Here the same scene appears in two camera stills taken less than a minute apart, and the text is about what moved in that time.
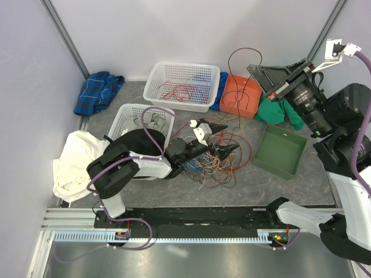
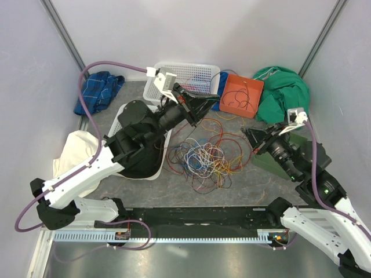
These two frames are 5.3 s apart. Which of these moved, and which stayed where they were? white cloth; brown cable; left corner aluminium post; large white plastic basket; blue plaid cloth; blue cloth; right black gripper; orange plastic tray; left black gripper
Moved: left black gripper; right black gripper; brown cable
Stayed: large white plastic basket; left corner aluminium post; blue plaid cloth; blue cloth; white cloth; orange plastic tray
